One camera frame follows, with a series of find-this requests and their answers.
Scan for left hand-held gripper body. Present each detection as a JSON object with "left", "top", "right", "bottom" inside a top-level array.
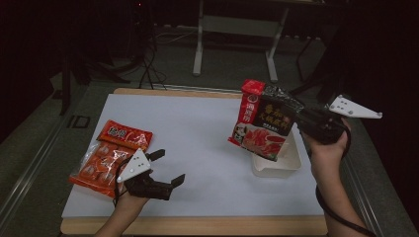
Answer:
[{"left": 116, "top": 148, "right": 175, "bottom": 201}]

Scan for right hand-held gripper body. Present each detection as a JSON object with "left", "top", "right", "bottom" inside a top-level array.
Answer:
[{"left": 294, "top": 94, "right": 383, "bottom": 146}]

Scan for orange clear snack packet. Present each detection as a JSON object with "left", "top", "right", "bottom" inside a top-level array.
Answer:
[{"left": 68, "top": 118, "right": 154, "bottom": 199}]

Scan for white two-compartment box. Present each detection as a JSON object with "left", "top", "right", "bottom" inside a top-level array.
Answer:
[{"left": 251, "top": 129, "right": 302, "bottom": 180}]

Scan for red and black soup packet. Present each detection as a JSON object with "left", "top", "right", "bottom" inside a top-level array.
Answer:
[{"left": 227, "top": 78, "right": 304, "bottom": 162}]

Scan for person's right hand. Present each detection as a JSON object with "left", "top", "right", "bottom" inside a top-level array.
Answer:
[{"left": 300, "top": 118, "right": 352, "bottom": 159}]

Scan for person's left hand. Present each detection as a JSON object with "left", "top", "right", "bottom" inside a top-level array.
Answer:
[{"left": 113, "top": 187, "right": 151, "bottom": 211}]

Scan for white table mat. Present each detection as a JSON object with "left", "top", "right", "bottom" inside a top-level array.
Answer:
[{"left": 61, "top": 93, "right": 325, "bottom": 219}]

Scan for black metal stand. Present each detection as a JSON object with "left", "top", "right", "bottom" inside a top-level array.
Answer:
[
  {"left": 290, "top": 33, "right": 347, "bottom": 107},
  {"left": 58, "top": 48, "right": 131, "bottom": 117}
]

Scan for left hand-held gripper cable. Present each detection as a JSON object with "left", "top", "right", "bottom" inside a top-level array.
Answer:
[{"left": 113, "top": 157, "right": 132, "bottom": 207}]

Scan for metal floor rail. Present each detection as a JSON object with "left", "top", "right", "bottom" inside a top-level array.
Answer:
[
  {"left": 339, "top": 118, "right": 384, "bottom": 237},
  {"left": 0, "top": 108, "right": 72, "bottom": 218}
]

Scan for black floor cables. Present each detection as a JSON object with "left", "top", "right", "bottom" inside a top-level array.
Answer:
[{"left": 137, "top": 33, "right": 167, "bottom": 90}]

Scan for white metal desk frame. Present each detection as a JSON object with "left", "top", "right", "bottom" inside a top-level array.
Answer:
[{"left": 192, "top": 0, "right": 291, "bottom": 83}]

